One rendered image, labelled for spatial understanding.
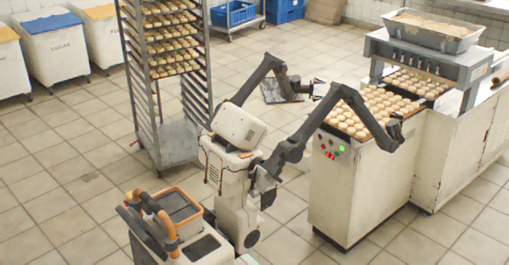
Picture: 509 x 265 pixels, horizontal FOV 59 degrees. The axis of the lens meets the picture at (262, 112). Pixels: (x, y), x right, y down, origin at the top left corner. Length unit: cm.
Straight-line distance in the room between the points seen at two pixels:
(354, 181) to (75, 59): 354
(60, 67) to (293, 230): 315
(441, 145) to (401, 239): 68
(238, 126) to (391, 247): 162
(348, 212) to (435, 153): 72
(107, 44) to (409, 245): 378
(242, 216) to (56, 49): 346
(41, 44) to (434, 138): 380
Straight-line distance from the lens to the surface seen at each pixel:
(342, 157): 256
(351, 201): 272
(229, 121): 194
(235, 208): 213
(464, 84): 285
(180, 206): 200
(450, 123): 298
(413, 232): 331
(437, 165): 314
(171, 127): 403
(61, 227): 347
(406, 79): 318
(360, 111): 210
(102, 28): 531
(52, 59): 517
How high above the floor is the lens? 220
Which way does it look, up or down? 29 degrees down
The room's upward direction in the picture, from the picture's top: straight up
